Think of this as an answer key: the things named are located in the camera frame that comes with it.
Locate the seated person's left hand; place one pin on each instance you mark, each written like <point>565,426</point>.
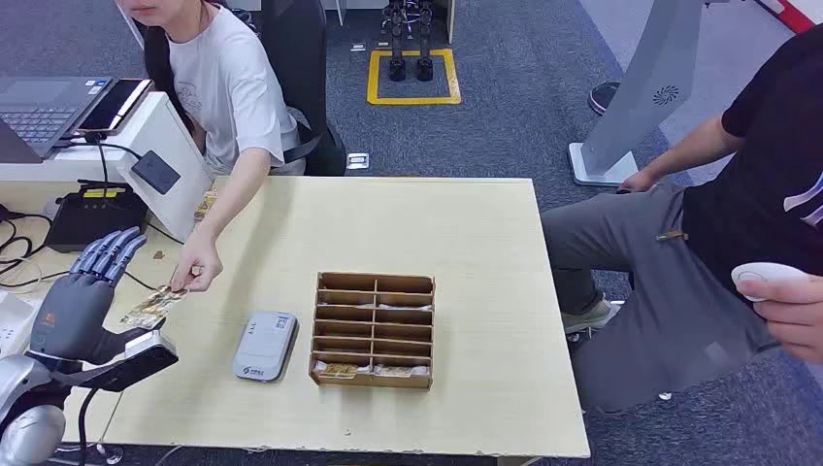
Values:
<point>196,260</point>

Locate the remote person's left hand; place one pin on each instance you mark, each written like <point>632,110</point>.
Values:
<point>794,318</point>

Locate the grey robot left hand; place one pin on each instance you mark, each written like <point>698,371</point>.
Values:
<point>71,315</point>

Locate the remote person's right hand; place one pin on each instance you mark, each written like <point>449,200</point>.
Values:
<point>640,181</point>

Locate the white remote control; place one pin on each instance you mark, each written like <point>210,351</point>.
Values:
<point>762,273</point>

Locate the gold patterned ID card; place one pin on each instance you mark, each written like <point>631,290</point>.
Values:
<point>149,310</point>

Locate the seated person's left forearm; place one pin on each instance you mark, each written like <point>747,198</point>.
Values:
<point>238,193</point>

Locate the remote person's right forearm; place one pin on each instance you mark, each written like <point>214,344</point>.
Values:
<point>694,149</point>

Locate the small brass key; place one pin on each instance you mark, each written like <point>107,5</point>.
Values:
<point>672,236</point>

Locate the grey card reader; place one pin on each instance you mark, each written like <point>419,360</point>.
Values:
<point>263,347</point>

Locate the person with remote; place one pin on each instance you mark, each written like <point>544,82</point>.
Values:
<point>656,302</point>

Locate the seated person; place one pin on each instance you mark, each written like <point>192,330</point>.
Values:
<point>225,83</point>

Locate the white card in organizer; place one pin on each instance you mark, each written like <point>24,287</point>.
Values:
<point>405,308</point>

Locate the wooden card organizer box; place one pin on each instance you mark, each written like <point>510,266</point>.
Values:
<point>373,382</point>

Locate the pale gold room key card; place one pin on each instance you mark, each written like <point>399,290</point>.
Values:
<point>398,371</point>

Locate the stack of gold cards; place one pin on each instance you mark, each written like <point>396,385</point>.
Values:
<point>206,204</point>

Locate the white power strip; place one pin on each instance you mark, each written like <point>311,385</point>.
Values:
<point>11,321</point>

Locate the black router box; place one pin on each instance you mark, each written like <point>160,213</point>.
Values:
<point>90,222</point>

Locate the black square pad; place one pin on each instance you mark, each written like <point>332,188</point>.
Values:
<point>156,172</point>

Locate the grey kiosk stand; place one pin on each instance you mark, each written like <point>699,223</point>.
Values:
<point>643,83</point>

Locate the white desk stand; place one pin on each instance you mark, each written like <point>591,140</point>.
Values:
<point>151,125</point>

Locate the black smartphone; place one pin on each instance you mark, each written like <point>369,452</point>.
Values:
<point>114,105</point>

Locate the silver floor socket plate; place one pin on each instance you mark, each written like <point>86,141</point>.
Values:
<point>357,161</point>

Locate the grey laptop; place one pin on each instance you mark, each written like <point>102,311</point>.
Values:
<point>38,112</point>

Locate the black office chair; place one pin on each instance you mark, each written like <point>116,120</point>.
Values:
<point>296,64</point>

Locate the red and white barrier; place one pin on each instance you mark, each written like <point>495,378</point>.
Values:
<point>794,14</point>

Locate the black robot leg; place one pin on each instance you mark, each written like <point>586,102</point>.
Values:
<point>424,64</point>
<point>397,64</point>

